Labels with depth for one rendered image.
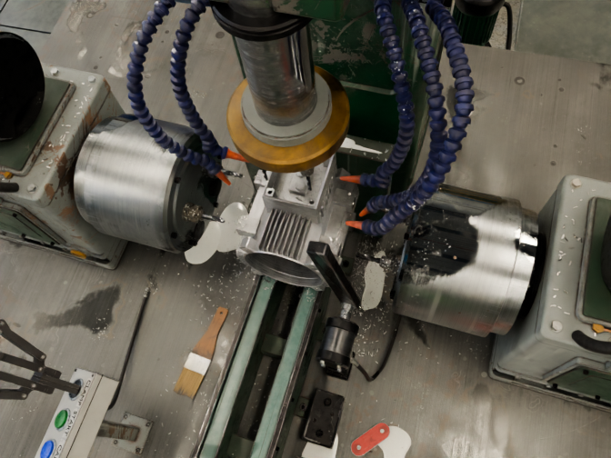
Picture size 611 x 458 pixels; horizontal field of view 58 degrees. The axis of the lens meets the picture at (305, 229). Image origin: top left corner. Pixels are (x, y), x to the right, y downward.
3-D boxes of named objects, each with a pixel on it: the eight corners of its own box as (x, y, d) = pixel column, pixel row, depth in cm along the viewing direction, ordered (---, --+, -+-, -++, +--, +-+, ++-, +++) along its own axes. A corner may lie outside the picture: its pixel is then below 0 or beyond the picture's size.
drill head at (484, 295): (376, 205, 119) (382, 142, 96) (575, 253, 111) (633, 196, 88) (345, 314, 110) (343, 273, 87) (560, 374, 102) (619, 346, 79)
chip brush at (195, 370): (215, 304, 125) (214, 303, 124) (234, 312, 124) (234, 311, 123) (173, 392, 118) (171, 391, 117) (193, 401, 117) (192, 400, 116)
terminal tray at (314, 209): (285, 159, 107) (281, 138, 100) (338, 171, 105) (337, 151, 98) (265, 214, 103) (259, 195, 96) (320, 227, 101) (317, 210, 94)
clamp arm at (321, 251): (346, 294, 103) (310, 235, 82) (361, 297, 102) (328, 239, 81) (341, 312, 102) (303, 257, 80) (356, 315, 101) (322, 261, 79)
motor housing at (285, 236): (275, 191, 122) (262, 144, 104) (359, 211, 118) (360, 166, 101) (245, 273, 114) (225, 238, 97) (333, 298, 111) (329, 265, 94)
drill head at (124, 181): (105, 141, 132) (52, 72, 109) (247, 174, 125) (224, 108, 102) (56, 233, 122) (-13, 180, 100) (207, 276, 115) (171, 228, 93)
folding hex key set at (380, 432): (383, 420, 112) (384, 419, 111) (392, 433, 111) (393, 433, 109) (347, 445, 111) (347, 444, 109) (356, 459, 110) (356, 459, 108)
